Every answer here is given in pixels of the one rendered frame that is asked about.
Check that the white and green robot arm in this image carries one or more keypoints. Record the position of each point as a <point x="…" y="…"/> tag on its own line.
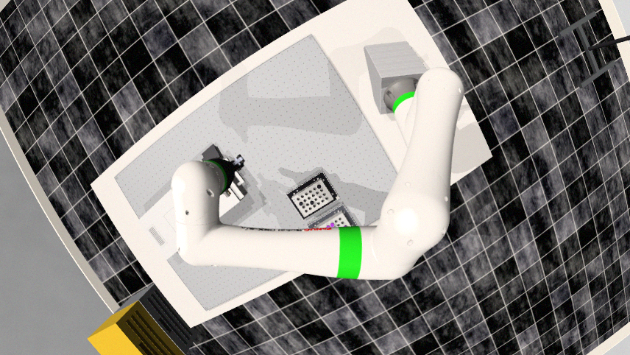
<point x="415" y="215"/>

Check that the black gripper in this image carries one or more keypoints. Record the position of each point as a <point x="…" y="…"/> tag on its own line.
<point x="236" y="165"/>

